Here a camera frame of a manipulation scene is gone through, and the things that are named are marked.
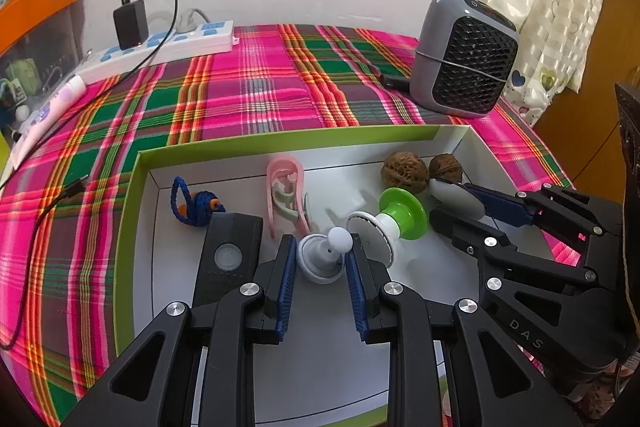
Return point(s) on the heart print curtain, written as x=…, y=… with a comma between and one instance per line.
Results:
x=545, y=7

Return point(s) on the plaid tablecloth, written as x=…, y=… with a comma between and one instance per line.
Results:
x=250, y=92

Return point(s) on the light brown walnut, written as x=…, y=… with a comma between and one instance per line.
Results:
x=405, y=172

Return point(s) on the storage bin with orange lid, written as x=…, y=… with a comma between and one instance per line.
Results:
x=40, y=32

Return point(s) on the white lotion tube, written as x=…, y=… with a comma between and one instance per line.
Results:
x=55, y=104

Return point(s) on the wooden cabinet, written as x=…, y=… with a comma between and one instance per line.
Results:
x=590, y=72

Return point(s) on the dark brown walnut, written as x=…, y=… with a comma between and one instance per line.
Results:
x=446, y=168

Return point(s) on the pink plastic clip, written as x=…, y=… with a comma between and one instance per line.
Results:
x=280, y=192

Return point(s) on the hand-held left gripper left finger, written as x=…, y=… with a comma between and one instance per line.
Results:
x=286, y=287

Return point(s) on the black remote with round button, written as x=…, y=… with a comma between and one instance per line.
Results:
x=227, y=252

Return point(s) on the black power adapter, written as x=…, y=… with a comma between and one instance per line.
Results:
x=131, y=24

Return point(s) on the white oblong object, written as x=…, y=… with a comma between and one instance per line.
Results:
x=452, y=197

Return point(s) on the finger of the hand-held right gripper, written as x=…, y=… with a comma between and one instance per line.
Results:
x=465, y=232
x=500, y=207

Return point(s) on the white power strip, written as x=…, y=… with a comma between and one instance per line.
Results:
x=195, y=39

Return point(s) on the green and white round toy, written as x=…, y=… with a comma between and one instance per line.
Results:
x=400, y=212

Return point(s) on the grey and white round knob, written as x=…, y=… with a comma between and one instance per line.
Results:
x=317, y=259

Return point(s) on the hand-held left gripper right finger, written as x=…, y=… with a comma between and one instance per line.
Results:
x=356, y=287

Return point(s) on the grey space heater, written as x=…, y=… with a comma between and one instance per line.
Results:
x=465, y=57

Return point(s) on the white box with green rim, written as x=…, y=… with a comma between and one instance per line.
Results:
x=165, y=257

